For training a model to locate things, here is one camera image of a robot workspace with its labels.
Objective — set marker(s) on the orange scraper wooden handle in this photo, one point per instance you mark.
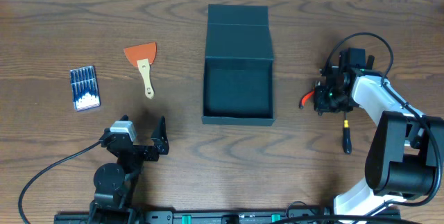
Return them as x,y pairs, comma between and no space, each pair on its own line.
142,57

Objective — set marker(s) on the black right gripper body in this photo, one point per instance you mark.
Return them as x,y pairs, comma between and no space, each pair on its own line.
331,100

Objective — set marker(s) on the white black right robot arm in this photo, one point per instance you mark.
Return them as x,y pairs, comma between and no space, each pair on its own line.
405,160

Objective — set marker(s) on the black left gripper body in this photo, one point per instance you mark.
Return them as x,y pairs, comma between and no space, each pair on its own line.
139,150

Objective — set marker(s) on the red handled pliers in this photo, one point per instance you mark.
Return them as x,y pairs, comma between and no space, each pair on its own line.
305,98

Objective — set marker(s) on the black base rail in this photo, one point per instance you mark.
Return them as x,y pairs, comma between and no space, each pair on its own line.
201,217

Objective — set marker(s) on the dark green open box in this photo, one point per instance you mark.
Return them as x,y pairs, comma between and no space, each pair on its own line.
238,71

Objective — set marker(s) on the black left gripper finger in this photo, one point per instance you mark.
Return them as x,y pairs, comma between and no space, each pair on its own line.
159,137
124,118

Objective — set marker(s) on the blue precision screwdriver set case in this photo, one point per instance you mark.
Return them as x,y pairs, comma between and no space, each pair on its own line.
84,88

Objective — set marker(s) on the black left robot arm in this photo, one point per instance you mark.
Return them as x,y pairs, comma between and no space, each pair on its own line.
115,183

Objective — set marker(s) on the black yellow screwdriver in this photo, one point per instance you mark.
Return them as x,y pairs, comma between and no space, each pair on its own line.
346,144

